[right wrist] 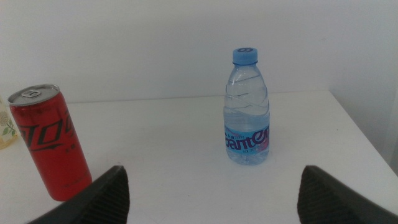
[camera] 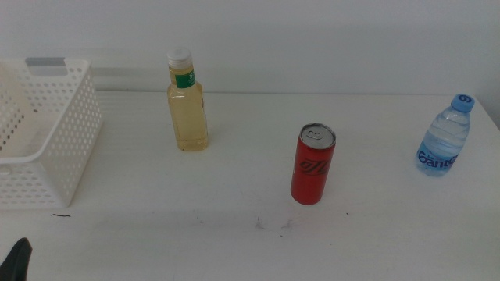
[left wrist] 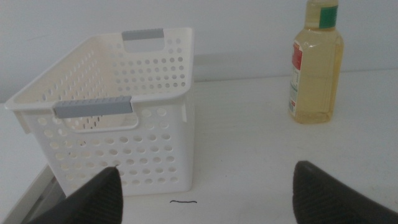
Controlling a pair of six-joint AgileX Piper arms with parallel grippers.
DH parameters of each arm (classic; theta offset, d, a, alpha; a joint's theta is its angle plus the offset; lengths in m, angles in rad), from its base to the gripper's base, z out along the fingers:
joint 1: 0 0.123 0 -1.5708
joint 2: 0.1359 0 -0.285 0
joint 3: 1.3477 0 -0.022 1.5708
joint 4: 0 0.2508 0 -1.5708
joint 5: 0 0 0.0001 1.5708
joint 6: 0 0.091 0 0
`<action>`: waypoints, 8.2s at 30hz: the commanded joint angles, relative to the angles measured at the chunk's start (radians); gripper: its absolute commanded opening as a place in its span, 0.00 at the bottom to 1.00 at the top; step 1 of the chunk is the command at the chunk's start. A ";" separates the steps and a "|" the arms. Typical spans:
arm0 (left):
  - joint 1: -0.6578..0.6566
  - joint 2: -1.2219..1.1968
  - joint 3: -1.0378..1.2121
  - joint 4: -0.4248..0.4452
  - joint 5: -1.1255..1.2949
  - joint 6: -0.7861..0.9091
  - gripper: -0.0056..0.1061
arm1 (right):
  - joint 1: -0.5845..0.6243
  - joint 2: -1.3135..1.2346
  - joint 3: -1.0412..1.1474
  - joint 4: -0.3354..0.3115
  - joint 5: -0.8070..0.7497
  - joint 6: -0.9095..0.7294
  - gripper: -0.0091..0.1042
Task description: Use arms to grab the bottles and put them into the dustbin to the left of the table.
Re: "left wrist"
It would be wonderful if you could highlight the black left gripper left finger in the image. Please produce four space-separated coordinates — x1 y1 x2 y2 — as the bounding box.
26 166 124 224

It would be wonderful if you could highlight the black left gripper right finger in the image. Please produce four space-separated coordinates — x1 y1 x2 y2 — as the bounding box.
292 161 398 224

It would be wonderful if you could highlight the yellow oil bottle red label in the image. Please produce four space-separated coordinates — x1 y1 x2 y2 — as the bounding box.
288 0 345 124

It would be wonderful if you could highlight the white perforated plastic basket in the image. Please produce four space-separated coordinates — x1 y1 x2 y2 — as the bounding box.
4 27 196 197

